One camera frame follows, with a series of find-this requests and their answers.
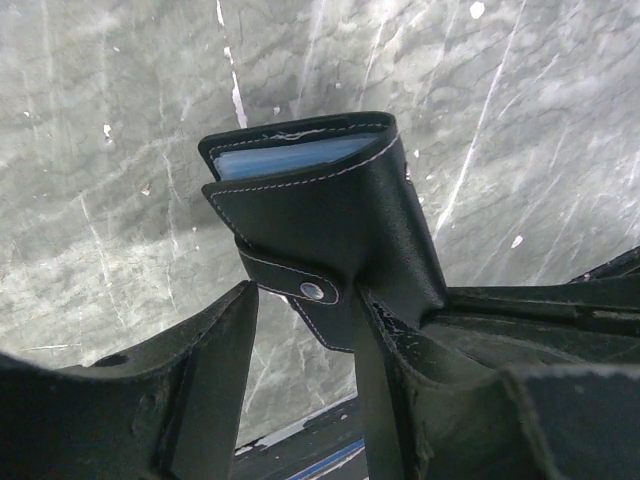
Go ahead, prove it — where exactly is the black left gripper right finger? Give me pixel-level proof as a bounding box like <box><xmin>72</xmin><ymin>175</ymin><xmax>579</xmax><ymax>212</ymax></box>
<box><xmin>354</xmin><ymin>249</ymin><xmax>639</xmax><ymax>479</ymax></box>

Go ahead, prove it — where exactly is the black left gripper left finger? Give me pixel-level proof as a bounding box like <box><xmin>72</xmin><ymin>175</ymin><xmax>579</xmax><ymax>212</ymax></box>
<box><xmin>1</xmin><ymin>281</ymin><xmax>259</xmax><ymax>479</ymax></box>

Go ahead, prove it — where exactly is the black leather card holder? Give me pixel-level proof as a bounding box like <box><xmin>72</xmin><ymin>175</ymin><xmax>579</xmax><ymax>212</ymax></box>
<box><xmin>198</xmin><ymin>111</ymin><xmax>447</xmax><ymax>352</ymax></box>

